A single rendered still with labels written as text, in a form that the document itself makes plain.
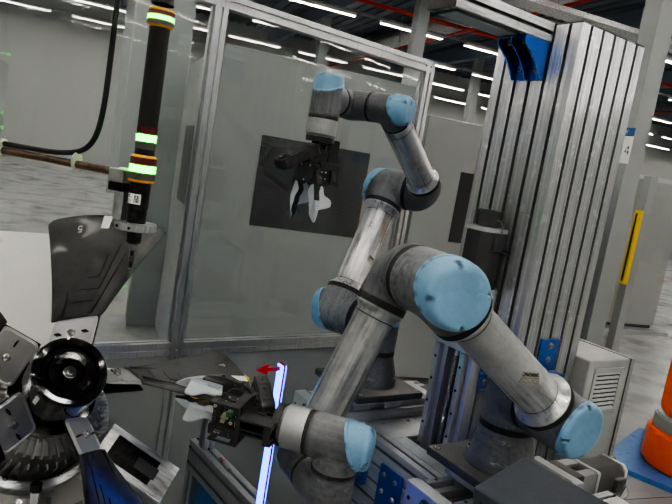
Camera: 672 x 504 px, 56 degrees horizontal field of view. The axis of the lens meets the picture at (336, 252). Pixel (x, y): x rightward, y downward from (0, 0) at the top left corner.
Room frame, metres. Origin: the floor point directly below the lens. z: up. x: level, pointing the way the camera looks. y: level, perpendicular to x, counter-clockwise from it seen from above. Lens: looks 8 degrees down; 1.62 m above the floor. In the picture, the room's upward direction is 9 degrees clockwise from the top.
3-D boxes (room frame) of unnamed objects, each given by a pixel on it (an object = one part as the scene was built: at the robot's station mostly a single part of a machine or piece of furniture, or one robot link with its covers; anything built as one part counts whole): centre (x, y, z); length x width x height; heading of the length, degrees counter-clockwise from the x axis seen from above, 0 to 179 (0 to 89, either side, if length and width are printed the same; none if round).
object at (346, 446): (0.98, -0.06, 1.17); 0.11 x 0.08 x 0.09; 75
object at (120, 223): (1.08, 0.36, 1.50); 0.09 x 0.07 x 0.10; 73
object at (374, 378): (1.73, -0.15, 1.09); 0.15 x 0.15 x 0.10
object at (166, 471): (1.13, 0.33, 0.98); 0.20 x 0.16 x 0.20; 38
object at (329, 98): (1.60, 0.08, 1.78); 0.09 x 0.08 x 0.11; 149
